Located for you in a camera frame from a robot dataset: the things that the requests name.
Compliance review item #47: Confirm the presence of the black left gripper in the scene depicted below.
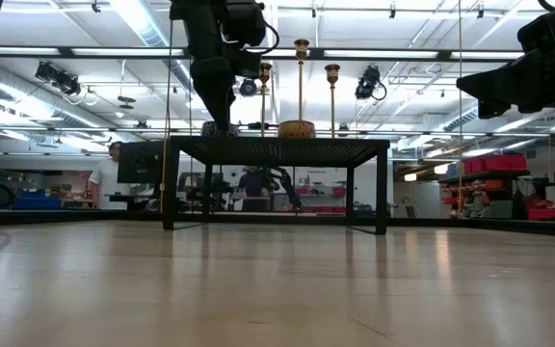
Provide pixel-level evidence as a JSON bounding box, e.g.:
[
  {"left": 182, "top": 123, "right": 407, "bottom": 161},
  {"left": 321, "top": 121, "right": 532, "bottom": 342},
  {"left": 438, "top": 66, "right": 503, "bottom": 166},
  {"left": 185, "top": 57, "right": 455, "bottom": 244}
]
[{"left": 185, "top": 28, "right": 263, "bottom": 131}]

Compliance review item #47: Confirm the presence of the short brass candlestick holder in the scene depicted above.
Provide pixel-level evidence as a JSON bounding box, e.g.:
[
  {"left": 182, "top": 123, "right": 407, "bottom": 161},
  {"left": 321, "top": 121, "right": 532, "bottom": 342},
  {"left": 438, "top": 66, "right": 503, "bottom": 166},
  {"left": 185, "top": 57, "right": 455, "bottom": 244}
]
[{"left": 257, "top": 61, "right": 274, "bottom": 138}]

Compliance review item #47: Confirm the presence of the orange leaf patterned candle tin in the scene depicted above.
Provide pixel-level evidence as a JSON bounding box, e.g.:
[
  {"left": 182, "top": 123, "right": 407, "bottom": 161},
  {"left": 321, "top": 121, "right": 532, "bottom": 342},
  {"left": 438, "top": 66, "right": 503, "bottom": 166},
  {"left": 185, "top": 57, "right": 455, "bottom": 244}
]
[{"left": 277, "top": 120, "right": 317, "bottom": 140}]

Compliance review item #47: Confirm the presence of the tallest brass candlestick holder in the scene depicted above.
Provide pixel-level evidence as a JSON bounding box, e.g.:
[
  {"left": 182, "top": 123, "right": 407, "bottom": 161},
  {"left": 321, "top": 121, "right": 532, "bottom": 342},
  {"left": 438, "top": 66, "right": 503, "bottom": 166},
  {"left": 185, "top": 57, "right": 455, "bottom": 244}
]
[{"left": 293, "top": 38, "right": 310, "bottom": 122}]

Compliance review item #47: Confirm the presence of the medium brass candlestick holder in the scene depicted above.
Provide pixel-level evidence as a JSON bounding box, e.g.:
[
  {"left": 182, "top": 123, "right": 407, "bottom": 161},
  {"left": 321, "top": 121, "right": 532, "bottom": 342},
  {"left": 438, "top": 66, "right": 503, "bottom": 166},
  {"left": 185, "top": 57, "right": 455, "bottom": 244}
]
[{"left": 324, "top": 63, "right": 341, "bottom": 140}]

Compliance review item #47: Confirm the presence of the rack with red bins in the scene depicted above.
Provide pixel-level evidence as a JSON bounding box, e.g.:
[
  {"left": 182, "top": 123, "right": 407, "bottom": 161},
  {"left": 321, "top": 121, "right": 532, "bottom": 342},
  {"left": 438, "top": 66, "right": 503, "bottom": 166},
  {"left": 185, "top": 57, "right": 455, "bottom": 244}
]
[{"left": 438, "top": 153, "right": 555, "bottom": 222}]

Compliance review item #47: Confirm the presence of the black perforated metal shelf riser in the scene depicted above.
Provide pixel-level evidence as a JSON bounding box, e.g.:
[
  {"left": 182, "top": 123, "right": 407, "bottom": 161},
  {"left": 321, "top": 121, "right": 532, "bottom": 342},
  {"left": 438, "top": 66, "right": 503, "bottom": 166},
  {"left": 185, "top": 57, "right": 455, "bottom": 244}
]
[{"left": 161, "top": 135, "right": 391, "bottom": 236}]

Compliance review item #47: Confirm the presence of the black monitor box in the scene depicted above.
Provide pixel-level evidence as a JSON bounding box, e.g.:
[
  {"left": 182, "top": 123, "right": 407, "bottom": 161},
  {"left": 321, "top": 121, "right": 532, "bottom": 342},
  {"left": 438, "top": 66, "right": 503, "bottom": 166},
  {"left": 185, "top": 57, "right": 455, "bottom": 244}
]
[{"left": 117, "top": 140, "right": 166, "bottom": 185}]

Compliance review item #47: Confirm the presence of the person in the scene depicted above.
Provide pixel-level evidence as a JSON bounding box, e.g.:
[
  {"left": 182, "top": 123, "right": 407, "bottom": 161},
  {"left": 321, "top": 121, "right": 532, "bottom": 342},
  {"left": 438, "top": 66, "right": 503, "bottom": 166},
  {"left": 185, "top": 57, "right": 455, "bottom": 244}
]
[
  {"left": 237, "top": 166, "right": 272, "bottom": 212},
  {"left": 87, "top": 141, "right": 132, "bottom": 211}
]

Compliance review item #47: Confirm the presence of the round black overhead camera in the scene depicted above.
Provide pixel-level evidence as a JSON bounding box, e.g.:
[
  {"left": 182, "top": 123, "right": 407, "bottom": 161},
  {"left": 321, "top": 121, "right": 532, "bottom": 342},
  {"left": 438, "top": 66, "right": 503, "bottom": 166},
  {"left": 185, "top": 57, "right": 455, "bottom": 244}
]
[{"left": 237, "top": 77, "right": 259, "bottom": 98}]

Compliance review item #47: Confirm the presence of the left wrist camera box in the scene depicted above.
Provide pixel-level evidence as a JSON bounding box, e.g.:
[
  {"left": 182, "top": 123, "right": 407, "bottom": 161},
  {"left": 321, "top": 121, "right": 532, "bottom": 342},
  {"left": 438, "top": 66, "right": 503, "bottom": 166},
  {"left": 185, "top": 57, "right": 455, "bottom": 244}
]
[{"left": 222, "top": 0, "right": 268, "bottom": 49}]

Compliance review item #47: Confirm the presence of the silver ventilation duct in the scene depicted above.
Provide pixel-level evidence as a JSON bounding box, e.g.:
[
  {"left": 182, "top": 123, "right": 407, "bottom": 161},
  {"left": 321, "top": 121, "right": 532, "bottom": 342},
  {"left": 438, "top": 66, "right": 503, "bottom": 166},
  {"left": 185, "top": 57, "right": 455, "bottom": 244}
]
[{"left": 108, "top": 0, "right": 197, "bottom": 93}]

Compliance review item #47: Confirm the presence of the black aluminium table frame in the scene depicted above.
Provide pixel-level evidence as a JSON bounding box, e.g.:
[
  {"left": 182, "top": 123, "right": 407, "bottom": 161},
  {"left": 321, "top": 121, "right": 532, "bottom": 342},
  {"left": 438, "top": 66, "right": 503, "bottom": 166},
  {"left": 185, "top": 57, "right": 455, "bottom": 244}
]
[{"left": 0, "top": 45, "right": 555, "bottom": 237}]

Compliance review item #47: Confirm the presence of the black frame camera with cable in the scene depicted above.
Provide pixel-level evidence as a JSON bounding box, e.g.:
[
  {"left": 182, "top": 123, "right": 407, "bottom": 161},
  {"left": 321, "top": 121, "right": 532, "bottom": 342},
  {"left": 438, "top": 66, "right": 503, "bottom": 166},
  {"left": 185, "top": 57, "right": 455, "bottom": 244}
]
[
  {"left": 34, "top": 61, "right": 84, "bottom": 97},
  {"left": 354, "top": 65, "right": 388, "bottom": 102}
]

